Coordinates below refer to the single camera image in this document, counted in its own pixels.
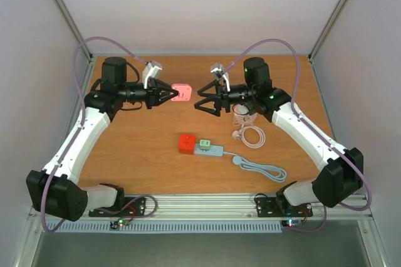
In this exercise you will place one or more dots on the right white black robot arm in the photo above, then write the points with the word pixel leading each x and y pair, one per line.
pixel 340 169

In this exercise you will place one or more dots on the aluminium front rail frame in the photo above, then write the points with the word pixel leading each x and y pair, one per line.
pixel 196 207

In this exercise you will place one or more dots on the blue slotted cable duct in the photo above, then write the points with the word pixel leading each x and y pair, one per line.
pixel 170 227

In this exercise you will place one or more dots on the left small circuit board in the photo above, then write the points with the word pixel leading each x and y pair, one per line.
pixel 119 224

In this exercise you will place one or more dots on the pink cube plug adapter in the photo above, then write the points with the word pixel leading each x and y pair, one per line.
pixel 184 92

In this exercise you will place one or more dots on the dark green patterned cube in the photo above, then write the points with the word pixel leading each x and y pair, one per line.
pixel 251 108

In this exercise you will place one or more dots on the right small circuit board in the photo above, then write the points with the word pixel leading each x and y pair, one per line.
pixel 291 223

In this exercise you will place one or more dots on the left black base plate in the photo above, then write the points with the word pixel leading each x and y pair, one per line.
pixel 126 207

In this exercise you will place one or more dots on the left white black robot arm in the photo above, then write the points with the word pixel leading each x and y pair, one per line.
pixel 54 190

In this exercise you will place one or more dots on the small circuit board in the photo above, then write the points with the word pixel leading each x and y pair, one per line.
pixel 119 224
pixel 291 223

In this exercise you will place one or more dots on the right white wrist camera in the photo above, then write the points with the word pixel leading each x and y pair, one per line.
pixel 217 70

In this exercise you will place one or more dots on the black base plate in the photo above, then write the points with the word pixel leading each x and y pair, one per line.
pixel 272 206
pixel 126 207

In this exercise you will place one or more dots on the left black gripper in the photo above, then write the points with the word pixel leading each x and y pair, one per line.
pixel 155 87

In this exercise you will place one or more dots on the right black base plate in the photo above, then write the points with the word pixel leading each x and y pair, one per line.
pixel 272 206

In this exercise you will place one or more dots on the light blue power strip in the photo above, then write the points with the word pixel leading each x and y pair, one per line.
pixel 214 151

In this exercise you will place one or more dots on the red cube plug adapter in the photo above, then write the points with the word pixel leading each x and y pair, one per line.
pixel 186 144

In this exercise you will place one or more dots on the green small plug charger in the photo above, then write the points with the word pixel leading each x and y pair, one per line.
pixel 204 144

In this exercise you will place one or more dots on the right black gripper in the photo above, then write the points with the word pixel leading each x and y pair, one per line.
pixel 223 99

